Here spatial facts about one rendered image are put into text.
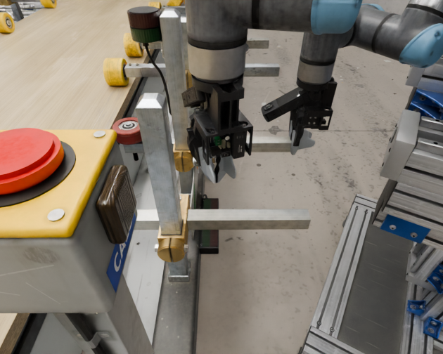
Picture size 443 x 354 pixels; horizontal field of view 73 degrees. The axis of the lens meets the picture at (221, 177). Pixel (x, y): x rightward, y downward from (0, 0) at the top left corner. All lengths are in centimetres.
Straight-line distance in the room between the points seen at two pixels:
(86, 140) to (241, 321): 130
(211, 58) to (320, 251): 140
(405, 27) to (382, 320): 98
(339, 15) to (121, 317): 34
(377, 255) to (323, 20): 122
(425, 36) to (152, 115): 49
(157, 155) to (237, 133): 12
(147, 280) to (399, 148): 63
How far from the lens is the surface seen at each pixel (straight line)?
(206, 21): 38
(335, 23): 37
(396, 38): 69
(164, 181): 48
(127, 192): 16
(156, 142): 43
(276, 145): 80
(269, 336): 141
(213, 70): 39
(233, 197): 185
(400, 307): 138
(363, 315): 131
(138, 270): 83
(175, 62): 64
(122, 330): 26
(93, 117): 88
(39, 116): 94
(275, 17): 37
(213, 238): 76
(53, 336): 66
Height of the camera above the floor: 131
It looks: 41 degrees down
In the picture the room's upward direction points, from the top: straight up
